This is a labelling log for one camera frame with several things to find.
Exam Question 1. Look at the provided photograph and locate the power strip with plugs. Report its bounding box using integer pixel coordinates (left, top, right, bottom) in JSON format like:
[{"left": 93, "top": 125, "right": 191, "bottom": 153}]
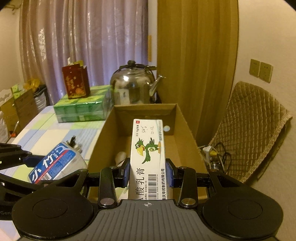
[{"left": 199, "top": 142, "right": 232, "bottom": 174}]

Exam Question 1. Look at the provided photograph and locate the open cardboard box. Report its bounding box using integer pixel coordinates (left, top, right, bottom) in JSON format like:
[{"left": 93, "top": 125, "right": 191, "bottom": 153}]
[{"left": 87, "top": 103, "right": 209, "bottom": 204}]

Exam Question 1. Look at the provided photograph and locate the green tissue multipack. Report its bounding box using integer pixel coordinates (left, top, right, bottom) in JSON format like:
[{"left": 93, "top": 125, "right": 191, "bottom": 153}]
[{"left": 54, "top": 85, "right": 113, "bottom": 123}]

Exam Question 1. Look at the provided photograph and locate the stainless steel kettle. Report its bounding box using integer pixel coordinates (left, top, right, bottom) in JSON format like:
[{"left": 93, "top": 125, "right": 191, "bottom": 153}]
[{"left": 110, "top": 60, "right": 164, "bottom": 105}]

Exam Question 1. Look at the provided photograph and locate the quilted chair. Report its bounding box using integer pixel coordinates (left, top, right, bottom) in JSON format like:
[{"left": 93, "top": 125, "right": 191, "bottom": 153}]
[{"left": 209, "top": 81, "right": 292, "bottom": 183}]

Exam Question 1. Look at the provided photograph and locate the cardboard box on floor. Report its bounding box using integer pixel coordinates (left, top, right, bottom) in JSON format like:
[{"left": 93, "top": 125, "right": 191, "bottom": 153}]
[{"left": 1, "top": 90, "right": 38, "bottom": 134}]

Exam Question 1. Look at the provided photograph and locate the purple curtain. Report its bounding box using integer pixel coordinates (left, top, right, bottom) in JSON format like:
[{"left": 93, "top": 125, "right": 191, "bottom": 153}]
[{"left": 20, "top": 1, "right": 148, "bottom": 103}]

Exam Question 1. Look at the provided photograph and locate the wall socket panel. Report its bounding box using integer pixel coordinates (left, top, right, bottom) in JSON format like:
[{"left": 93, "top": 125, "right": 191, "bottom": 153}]
[
  {"left": 249, "top": 59, "right": 261, "bottom": 77},
  {"left": 259, "top": 62, "right": 273, "bottom": 83}
]

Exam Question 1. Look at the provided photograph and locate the green boxes stack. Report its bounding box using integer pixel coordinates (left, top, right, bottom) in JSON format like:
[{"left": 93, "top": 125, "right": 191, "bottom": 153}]
[{"left": 11, "top": 83, "right": 26, "bottom": 99}]

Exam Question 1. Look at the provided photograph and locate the white parrot ointment box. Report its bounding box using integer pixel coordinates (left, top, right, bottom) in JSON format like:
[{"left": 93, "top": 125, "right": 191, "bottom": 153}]
[{"left": 128, "top": 119, "right": 168, "bottom": 200}]

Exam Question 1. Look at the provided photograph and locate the dark red gift box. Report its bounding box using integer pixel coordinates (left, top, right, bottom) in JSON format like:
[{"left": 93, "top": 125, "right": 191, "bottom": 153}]
[{"left": 62, "top": 60, "right": 90, "bottom": 99}]

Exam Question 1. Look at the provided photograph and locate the blue dental floss box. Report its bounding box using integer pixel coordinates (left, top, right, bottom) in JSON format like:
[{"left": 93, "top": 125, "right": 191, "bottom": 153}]
[{"left": 28, "top": 142, "right": 87, "bottom": 184}]

